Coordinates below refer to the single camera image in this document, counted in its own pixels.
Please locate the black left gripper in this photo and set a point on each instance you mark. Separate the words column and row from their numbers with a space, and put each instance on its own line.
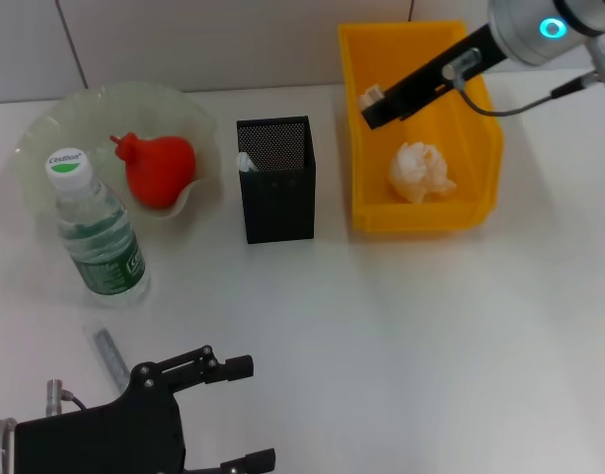
column 99, row 439

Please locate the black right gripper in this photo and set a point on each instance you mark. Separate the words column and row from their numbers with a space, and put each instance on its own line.
column 445, row 69

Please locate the beige eraser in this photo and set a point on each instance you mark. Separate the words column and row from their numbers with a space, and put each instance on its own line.
column 371, row 96

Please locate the white paper ball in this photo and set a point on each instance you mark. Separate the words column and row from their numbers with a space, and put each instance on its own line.
column 415, row 170

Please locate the green and white pen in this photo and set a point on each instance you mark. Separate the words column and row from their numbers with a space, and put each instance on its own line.
column 245, row 162

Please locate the grey marker pen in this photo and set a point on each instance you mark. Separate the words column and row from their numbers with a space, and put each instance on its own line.
column 109, row 355

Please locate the clear bottle with green label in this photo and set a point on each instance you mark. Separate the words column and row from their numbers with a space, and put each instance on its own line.
column 104, row 247

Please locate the red-orange soft toy orange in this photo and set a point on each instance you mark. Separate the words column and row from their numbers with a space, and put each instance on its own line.
column 156, row 170

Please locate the black mesh pen holder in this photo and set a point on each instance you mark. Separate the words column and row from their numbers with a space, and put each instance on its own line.
column 277, row 207

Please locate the pale green glass fruit plate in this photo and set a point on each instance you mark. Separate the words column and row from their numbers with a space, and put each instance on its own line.
column 149, row 108

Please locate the yellow plastic bin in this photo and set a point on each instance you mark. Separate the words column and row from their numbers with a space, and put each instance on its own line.
column 381, row 163

